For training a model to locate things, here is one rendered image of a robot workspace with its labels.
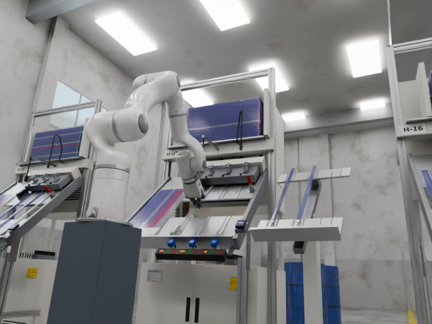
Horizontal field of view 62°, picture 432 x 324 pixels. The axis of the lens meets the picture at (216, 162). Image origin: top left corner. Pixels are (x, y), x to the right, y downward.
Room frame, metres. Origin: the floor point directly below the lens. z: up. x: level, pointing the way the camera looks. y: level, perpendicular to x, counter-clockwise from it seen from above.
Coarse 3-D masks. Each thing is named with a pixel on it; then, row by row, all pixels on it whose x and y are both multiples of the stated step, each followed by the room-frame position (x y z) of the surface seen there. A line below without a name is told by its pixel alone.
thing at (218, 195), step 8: (168, 184) 2.27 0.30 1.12; (176, 184) 2.24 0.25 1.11; (216, 184) 2.10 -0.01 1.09; (224, 184) 2.07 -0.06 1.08; (232, 184) 2.04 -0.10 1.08; (240, 184) 2.02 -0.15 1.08; (248, 184) 1.99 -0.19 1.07; (256, 184) 1.97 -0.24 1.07; (216, 192) 2.01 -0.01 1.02; (224, 192) 1.99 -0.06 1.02; (232, 192) 1.97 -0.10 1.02; (240, 192) 1.94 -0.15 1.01; (248, 192) 1.92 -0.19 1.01; (184, 200) 2.03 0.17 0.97; (208, 200) 1.97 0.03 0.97; (216, 200) 1.95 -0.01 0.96; (224, 200) 1.94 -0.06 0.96; (232, 200) 1.99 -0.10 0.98; (240, 200) 1.96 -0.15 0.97; (248, 200) 1.94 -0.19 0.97
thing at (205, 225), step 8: (232, 216) 1.77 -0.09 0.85; (240, 216) 1.75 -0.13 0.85; (168, 224) 1.86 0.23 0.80; (176, 224) 1.84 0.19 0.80; (184, 224) 1.82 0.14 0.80; (192, 224) 1.80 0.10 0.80; (200, 224) 1.78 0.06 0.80; (208, 224) 1.76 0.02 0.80; (216, 224) 1.74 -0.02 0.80; (224, 224) 1.72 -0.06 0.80; (232, 224) 1.71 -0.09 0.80; (160, 232) 1.81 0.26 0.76; (168, 232) 1.79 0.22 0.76; (176, 232) 1.77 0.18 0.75; (184, 232) 1.76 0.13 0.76; (192, 232) 1.74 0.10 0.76; (200, 232) 1.71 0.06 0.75; (208, 232) 1.71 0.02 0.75; (216, 232) 1.69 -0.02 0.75; (224, 232) 1.67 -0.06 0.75; (232, 232) 1.66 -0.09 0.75
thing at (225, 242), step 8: (144, 240) 1.79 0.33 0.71; (152, 240) 1.77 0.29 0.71; (160, 240) 1.76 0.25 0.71; (168, 240) 1.74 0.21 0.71; (176, 240) 1.72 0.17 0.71; (184, 240) 1.70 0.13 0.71; (200, 240) 1.67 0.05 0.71; (208, 240) 1.65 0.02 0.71; (224, 240) 1.62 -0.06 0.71; (232, 240) 1.61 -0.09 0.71; (144, 248) 1.83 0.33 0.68; (152, 248) 1.81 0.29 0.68; (168, 248) 1.77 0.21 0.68; (184, 248) 1.74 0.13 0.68; (200, 248) 1.70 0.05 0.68; (208, 248) 1.68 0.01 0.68; (216, 248) 1.67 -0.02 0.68; (224, 248) 1.65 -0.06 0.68
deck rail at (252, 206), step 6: (264, 174) 2.02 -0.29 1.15; (264, 180) 1.99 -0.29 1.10; (258, 186) 1.92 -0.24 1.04; (264, 186) 1.99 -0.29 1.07; (258, 192) 1.89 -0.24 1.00; (252, 198) 1.83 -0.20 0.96; (258, 198) 1.89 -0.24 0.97; (252, 204) 1.79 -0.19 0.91; (246, 210) 1.75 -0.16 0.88; (252, 210) 1.79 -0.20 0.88; (246, 216) 1.71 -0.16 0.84; (252, 216) 1.79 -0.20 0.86; (240, 234) 1.64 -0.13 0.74; (234, 240) 1.60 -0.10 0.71; (240, 240) 1.64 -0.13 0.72; (240, 246) 1.64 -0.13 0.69
